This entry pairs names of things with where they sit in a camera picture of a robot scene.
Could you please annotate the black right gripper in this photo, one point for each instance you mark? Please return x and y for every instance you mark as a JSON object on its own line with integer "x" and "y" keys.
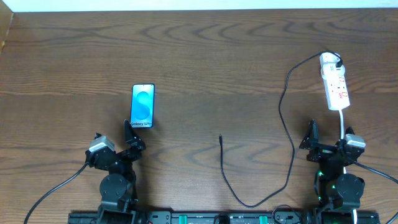
{"x": 327, "y": 149}

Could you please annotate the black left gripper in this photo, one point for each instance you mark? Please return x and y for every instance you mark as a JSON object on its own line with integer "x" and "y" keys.
{"x": 123, "y": 153}

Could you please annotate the blue screen Galaxy smartphone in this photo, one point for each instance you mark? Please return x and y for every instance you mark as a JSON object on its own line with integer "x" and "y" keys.
{"x": 142, "y": 105}

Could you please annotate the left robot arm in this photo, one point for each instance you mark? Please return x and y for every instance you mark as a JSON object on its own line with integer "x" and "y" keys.
{"x": 118, "y": 188}

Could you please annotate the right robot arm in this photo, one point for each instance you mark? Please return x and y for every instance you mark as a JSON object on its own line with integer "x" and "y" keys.
{"x": 338, "y": 192}

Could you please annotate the white power strip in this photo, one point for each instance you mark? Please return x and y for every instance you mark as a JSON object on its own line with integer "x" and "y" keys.
{"x": 335, "y": 89}

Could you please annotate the white USB wall charger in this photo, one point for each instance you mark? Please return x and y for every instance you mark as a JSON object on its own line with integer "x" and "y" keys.
{"x": 331, "y": 71}

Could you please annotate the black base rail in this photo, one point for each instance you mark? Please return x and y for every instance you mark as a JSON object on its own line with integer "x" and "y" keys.
{"x": 164, "y": 217}

